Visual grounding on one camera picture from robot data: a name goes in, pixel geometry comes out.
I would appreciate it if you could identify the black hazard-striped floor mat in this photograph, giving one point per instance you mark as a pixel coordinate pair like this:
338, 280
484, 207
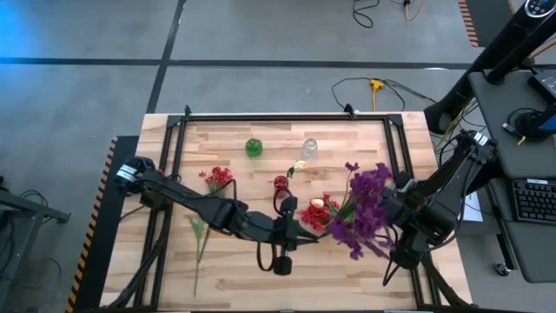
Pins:
491, 21
95, 261

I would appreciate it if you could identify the red ribbed glass vase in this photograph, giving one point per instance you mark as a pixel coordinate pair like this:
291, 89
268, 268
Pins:
281, 181

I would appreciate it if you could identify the black keyboard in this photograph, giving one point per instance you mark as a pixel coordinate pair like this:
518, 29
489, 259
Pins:
536, 201

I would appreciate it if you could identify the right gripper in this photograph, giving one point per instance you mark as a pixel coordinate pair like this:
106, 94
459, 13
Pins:
404, 206

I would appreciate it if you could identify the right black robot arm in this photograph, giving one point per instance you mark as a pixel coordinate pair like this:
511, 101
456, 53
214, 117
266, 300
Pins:
456, 174

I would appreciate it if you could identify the green glass vase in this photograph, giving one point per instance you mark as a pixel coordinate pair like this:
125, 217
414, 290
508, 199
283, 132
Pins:
253, 148

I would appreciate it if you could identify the white paper sheet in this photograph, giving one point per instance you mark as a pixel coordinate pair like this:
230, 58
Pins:
473, 208

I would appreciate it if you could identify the clear ribbed glass vase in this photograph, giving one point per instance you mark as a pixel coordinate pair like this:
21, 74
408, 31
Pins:
309, 150

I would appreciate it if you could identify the black caster wheel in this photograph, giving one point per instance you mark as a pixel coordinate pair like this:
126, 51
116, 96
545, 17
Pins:
501, 269

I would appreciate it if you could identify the grey metal stand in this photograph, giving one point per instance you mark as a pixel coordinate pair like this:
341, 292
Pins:
30, 208

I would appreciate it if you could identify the yellow power plug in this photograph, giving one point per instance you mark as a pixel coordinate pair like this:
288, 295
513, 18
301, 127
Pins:
376, 84

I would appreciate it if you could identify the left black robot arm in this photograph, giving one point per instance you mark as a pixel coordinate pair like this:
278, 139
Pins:
187, 195

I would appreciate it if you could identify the black tower fan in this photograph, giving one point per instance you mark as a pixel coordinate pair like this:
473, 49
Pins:
491, 61

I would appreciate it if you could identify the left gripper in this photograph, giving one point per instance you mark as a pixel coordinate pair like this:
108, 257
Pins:
289, 232

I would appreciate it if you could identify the black aluminium table frame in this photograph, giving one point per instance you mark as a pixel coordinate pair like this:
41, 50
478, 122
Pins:
282, 117

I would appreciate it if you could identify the grey side desk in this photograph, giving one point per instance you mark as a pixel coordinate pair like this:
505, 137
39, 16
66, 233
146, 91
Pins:
508, 167

